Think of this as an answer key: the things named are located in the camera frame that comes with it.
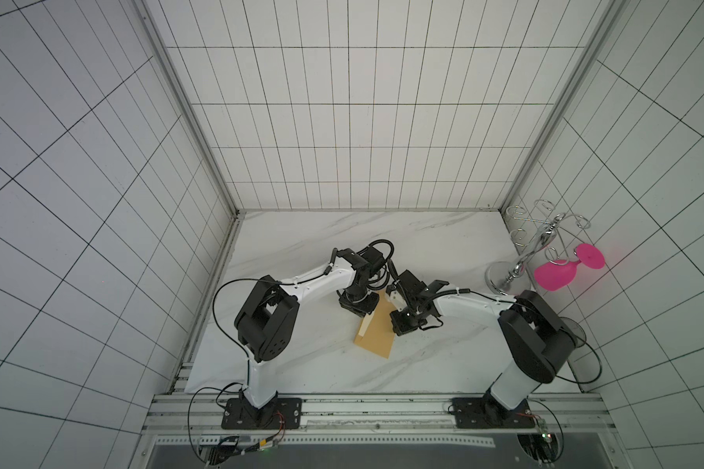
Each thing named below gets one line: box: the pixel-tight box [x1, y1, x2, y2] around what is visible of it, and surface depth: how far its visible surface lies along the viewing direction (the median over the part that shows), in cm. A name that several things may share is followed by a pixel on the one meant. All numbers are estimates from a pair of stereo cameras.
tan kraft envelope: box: [353, 288, 399, 359], surface depth 86 cm
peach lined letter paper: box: [357, 308, 376, 338], surface depth 88 cm
